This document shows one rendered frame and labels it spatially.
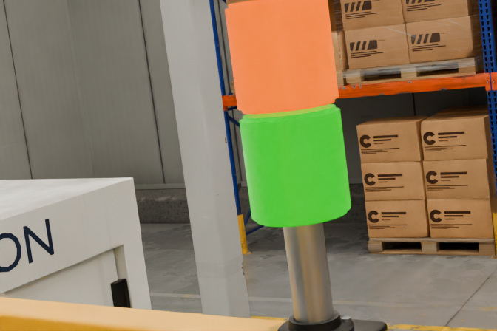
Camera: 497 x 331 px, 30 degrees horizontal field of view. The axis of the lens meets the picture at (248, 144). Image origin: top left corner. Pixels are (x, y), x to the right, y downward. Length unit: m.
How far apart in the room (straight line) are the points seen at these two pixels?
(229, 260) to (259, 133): 2.67
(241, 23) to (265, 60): 0.02
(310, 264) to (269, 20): 0.12
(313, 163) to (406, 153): 8.10
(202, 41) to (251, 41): 2.59
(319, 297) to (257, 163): 0.07
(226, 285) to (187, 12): 0.90
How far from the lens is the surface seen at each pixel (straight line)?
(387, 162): 8.62
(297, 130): 0.43
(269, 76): 0.43
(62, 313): 0.58
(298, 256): 0.46
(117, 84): 11.64
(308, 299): 0.47
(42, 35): 11.60
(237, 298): 3.15
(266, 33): 0.43
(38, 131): 11.39
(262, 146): 0.44
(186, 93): 3.02
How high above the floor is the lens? 2.26
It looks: 7 degrees down
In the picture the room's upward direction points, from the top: 7 degrees counter-clockwise
